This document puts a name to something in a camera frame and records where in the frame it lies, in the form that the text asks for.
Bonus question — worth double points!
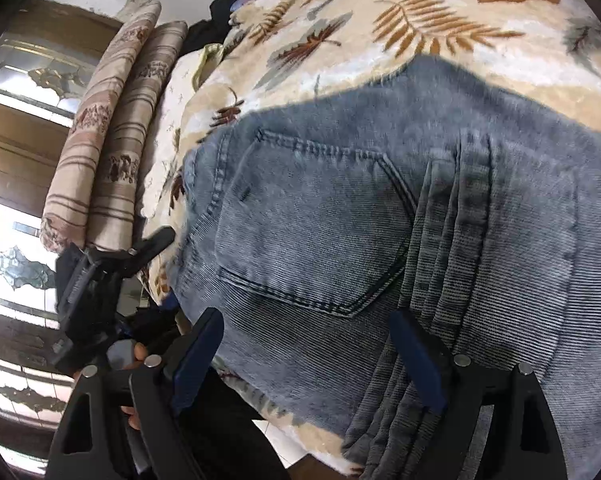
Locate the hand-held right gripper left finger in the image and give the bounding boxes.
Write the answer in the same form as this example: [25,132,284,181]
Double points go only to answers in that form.
[48,307,226,480]

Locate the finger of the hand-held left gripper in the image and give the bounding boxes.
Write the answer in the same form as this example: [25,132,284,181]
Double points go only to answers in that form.
[127,226,176,264]

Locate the person's left hand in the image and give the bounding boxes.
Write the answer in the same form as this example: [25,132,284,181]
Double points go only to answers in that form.
[120,342,149,431]

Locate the black cloth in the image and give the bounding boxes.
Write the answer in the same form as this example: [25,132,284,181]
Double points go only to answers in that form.
[183,0,254,56]

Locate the wooden door with glass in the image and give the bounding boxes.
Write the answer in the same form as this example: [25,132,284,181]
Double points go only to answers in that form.
[0,0,127,463]

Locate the blue denim pants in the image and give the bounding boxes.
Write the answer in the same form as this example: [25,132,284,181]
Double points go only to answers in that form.
[173,55,601,480]

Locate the white patterned pillow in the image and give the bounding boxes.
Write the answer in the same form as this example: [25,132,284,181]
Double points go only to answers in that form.
[140,42,227,217]

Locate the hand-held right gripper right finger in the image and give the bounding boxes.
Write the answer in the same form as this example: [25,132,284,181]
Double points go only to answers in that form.
[389,307,567,480]

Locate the striped beige cushion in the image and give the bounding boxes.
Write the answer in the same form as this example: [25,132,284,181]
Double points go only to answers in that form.
[40,1,162,254]
[88,21,189,252]

